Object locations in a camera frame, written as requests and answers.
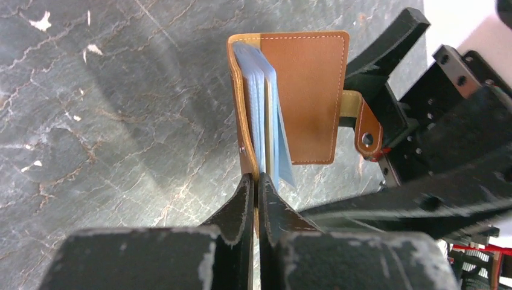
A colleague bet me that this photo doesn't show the brown leather card holder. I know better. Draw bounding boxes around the brown leather card holder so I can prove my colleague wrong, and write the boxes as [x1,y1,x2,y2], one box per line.
[226,31,385,179]

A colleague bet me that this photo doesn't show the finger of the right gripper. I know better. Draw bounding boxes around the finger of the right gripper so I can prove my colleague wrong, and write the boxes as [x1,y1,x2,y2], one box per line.
[301,176,511,239]
[344,7,430,128]

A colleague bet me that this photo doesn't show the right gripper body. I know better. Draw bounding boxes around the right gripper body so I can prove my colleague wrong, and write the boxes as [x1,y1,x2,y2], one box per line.
[377,43,512,241]

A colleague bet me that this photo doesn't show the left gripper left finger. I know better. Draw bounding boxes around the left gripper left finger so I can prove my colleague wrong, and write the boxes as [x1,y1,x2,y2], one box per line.
[40,173,255,289]

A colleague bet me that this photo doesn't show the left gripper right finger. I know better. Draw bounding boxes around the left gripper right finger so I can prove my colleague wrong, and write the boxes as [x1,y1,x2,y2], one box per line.
[258,173,458,289]

